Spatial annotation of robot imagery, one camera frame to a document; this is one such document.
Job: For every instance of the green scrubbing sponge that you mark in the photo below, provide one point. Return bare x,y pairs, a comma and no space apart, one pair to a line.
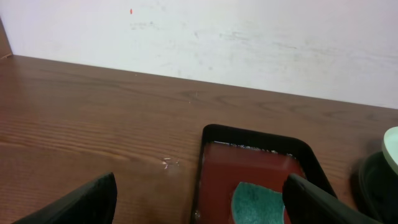
254,204

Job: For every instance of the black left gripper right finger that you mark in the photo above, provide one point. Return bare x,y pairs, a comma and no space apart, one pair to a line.
307,203

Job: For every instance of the pale green plate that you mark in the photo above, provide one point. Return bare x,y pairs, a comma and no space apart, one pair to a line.
390,148

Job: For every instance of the round black serving tray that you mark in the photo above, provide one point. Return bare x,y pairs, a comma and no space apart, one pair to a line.
378,188

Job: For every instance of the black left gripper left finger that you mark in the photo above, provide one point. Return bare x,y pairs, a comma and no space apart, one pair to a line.
92,203

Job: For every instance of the black rectangular water tray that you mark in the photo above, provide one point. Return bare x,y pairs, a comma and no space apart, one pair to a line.
229,156

